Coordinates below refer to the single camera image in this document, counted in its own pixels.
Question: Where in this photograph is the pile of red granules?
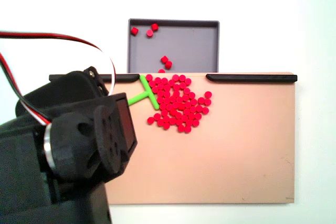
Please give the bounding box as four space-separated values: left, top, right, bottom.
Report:
145 73 213 134

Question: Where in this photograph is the black edge rail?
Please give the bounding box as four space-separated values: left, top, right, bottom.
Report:
206 73 298 84
49 73 141 83

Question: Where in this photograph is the grey tray container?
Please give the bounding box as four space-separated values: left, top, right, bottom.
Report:
127 18 221 73

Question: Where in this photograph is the beige flat board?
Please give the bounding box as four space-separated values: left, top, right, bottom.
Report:
50 71 297 205

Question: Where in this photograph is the green T-shaped pusher tool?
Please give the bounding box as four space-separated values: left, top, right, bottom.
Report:
127 74 160 110

